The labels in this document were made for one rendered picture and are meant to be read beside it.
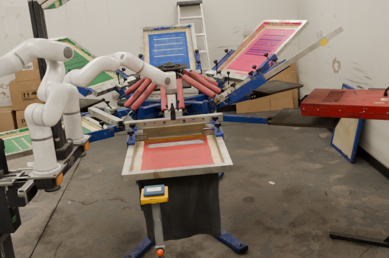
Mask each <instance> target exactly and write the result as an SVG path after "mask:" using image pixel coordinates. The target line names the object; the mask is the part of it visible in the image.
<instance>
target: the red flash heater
mask: <svg viewBox="0 0 389 258"><path fill-rule="evenodd" d="M355 92H356V93H357V94H358V95H356V93H355ZM355 92H354V90H353V89H314V90H313V91H312V92H311V93H310V94H309V95H308V96H307V97H306V98H305V99H304V100H303V101H302V102H301V103H300V110H301V116H317V117H339V118H351V119H372V120H389V90H388V91H387V93H388V96H386V97H385V96H383V95H384V92H385V90H355Z"/></svg>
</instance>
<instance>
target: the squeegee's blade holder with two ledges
mask: <svg viewBox="0 0 389 258"><path fill-rule="evenodd" d="M194 135H202V133H195V134H183V135H170V136H163V137H151V138H148V140H149V139H162V138H174V137H187V136H194Z"/></svg>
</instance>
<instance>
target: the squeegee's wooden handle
mask: <svg viewBox="0 0 389 258"><path fill-rule="evenodd" d="M204 128H206V124H205V122H198V123H186V124H173V125H166V126H154V127H143V134H146V138H147V139H148V138H151V137H163V136H170V135H183V134H195V133H202V134H203V129H204Z"/></svg>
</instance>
